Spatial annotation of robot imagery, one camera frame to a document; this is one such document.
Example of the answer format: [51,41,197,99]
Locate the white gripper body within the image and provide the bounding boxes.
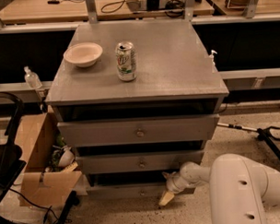
[166,172,191,194]

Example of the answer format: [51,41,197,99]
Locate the grey bottom drawer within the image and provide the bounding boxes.
[87,171,167,199]

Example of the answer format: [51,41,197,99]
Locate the grey drawer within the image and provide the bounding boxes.
[57,114,219,147]
[76,150,204,175]
[87,171,167,199]

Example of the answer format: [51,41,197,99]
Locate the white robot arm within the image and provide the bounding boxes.
[158,154,280,224]

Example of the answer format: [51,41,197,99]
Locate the grey top drawer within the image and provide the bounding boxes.
[57,114,219,147]

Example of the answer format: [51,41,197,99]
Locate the grey middle drawer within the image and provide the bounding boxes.
[76,150,204,175]

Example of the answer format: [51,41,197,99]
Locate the grey wooden drawer cabinet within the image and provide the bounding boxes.
[43,18,233,201]

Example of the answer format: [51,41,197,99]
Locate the white cup in box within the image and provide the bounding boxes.
[58,147,75,168]

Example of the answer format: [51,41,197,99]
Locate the black metal stand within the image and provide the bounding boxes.
[218,123,280,159]

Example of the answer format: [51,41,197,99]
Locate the white pump bottle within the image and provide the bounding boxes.
[209,50,217,65]

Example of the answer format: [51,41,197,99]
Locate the brown cardboard box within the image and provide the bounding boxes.
[16,113,81,206]

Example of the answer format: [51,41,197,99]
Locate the green white soda can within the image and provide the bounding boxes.
[116,41,136,82]

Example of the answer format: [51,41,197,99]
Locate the white bowl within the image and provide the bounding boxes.
[64,42,103,68]

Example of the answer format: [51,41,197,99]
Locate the clear sanitizer bottle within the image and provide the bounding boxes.
[24,66,42,89]

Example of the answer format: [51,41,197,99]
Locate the black floor cable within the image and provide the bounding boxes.
[7,183,73,224]

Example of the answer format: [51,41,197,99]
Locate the black cart frame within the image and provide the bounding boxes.
[0,92,26,202]

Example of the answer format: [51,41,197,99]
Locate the black cable on desk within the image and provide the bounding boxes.
[100,0,186,21]

